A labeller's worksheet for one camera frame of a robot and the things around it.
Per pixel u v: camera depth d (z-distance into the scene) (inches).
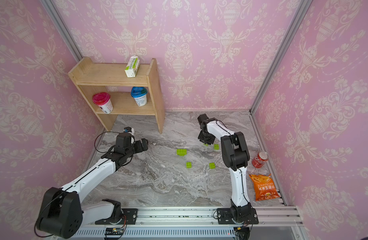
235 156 22.5
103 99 32.9
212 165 35.2
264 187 30.7
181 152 37.2
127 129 30.5
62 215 15.9
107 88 42.5
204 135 34.0
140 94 34.5
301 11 27.7
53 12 28.2
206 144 39.4
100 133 43.5
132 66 30.2
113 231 28.5
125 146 26.5
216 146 39.1
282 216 30.0
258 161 33.0
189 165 35.3
